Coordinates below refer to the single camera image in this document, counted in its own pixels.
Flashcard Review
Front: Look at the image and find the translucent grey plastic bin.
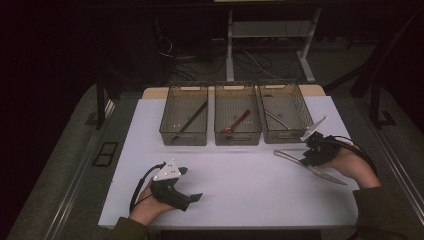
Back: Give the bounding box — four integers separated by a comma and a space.
258, 81, 316, 145
213, 82, 263, 147
159, 83, 209, 147

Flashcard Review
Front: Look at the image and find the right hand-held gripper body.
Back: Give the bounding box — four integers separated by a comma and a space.
299, 115, 342, 168

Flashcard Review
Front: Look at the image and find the black chopstick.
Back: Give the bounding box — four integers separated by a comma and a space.
170, 103, 207, 142
173, 100, 208, 139

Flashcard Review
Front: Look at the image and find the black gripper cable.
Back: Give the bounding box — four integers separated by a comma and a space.
328, 134, 380, 178
129, 162, 167, 213

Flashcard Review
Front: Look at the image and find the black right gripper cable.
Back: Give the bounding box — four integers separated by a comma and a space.
328, 134, 380, 178

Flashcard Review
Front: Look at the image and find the white floor cable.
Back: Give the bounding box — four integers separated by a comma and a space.
244, 49, 284, 81

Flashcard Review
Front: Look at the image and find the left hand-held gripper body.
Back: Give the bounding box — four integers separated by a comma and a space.
149, 158, 192, 213

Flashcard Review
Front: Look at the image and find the black metal stand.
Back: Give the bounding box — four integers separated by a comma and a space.
368, 81, 398, 129

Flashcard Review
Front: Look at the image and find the person's left hand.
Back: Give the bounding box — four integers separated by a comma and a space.
128, 186, 176, 228

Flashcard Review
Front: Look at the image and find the brown wooden spoon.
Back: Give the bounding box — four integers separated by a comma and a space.
221, 109, 252, 140

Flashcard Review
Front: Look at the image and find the metal table knife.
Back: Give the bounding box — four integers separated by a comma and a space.
265, 109, 290, 130
273, 149, 348, 186

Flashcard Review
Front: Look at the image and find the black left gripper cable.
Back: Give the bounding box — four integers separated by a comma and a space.
129, 162, 167, 213

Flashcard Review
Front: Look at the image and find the white desk frame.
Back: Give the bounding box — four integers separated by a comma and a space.
225, 8, 323, 84

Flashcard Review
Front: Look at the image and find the person's right hand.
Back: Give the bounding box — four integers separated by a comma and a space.
324, 141, 383, 191

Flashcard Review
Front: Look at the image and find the black floor cable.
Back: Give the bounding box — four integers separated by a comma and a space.
166, 53, 228, 83

